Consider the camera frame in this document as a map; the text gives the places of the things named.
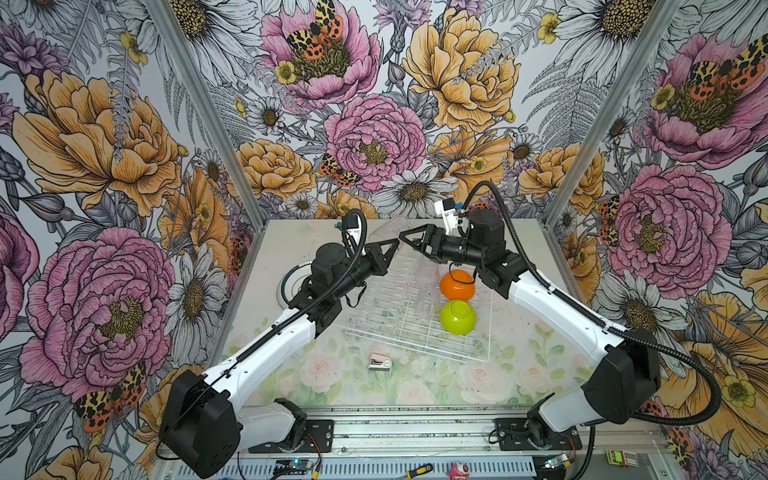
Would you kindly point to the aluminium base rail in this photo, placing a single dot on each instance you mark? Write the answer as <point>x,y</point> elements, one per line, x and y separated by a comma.
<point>384,443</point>

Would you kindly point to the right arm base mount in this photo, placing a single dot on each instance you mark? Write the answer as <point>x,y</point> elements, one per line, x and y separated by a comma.
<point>531,433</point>

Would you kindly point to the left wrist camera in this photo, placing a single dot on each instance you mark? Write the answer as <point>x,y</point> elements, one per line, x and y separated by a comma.
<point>351,233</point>

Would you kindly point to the white wire dish rack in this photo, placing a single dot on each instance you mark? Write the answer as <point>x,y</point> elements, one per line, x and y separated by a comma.
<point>403,309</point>

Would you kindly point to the pink small toy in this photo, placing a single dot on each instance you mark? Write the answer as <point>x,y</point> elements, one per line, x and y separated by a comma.
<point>459,471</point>

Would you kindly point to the yellow black screwdriver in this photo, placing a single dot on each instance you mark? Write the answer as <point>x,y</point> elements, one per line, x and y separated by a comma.
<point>417,472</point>

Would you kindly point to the small green device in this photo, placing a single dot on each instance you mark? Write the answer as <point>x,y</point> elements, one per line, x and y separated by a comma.
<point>621,458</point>

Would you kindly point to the aluminium corner post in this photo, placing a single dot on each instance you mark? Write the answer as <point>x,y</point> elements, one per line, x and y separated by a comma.
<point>172,36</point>
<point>650,37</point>

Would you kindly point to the floral table mat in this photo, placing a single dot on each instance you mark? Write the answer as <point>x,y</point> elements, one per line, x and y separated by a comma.
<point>527,362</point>

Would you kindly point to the aluminium corner post left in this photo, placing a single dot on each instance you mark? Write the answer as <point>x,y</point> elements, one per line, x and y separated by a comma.
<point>172,36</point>

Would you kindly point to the teal rimmed back plate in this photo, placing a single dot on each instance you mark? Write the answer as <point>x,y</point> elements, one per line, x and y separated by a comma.
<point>291,283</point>

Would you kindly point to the green circuit board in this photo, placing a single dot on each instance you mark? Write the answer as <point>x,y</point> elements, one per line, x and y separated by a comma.
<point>296,466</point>

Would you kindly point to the orange plastic bowl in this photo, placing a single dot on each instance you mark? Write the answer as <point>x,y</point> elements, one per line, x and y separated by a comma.
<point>458,285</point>

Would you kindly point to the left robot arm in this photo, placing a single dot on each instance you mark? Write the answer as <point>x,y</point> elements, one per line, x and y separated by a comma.
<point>204,424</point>

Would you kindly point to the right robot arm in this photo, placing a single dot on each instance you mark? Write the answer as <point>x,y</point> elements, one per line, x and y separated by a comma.
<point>626,365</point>

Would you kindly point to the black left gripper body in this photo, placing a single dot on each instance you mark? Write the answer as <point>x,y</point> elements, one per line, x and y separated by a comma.
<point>365,271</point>

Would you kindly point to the aluminium corner post right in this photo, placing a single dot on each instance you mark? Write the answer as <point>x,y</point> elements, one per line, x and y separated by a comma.
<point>650,37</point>

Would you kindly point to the lime green plastic bowl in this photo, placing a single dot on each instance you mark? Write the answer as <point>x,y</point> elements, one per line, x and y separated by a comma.
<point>458,317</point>

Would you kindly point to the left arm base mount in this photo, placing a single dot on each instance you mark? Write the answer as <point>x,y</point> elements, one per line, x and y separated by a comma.
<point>283,427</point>

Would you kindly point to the clear plastic glass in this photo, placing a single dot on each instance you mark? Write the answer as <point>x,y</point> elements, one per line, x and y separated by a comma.
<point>391,229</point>

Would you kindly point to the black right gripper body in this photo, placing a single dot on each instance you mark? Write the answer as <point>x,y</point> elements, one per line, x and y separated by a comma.
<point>454,248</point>

